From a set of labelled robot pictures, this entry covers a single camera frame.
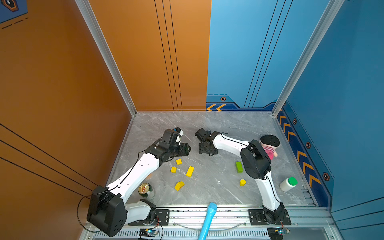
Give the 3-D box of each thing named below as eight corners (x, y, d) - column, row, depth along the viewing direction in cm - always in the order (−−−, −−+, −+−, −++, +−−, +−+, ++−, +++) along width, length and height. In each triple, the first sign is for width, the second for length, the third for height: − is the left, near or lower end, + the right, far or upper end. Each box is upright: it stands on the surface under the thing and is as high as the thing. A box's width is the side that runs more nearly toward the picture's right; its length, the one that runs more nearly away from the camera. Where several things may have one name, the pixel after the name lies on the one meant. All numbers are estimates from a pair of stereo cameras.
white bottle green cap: (279, 191, 83) (288, 185, 75) (276, 183, 86) (284, 177, 78) (290, 191, 83) (299, 185, 75) (286, 183, 86) (295, 177, 78)
